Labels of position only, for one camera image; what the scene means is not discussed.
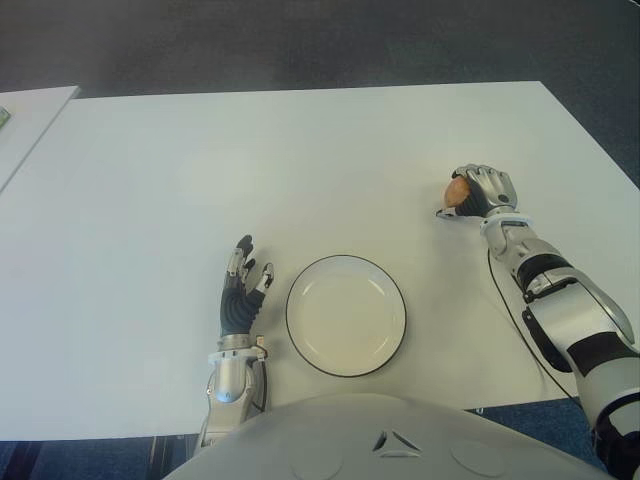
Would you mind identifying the red yellow apple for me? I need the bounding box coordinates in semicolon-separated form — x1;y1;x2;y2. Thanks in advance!
443;178;472;209

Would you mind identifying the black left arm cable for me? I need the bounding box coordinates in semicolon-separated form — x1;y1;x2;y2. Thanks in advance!
251;357;272;414

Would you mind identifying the white plate with black rim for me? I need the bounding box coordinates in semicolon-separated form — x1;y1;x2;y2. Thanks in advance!
285;254;408;377

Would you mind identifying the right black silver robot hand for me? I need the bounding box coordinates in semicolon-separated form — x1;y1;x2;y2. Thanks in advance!
435;163;519;220

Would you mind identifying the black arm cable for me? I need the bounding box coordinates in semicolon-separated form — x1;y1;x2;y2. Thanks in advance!
251;357;272;414
487;252;581;401

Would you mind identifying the white neighbouring table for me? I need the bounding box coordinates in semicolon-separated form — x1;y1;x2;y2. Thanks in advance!
0;85;81;194

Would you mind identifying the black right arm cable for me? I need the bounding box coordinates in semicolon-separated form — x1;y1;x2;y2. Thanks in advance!
487;252;581;401

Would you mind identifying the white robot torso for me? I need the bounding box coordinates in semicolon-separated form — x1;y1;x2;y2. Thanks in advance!
164;392;609;480

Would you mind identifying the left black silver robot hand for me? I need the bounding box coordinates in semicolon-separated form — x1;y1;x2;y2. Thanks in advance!
219;234;277;339

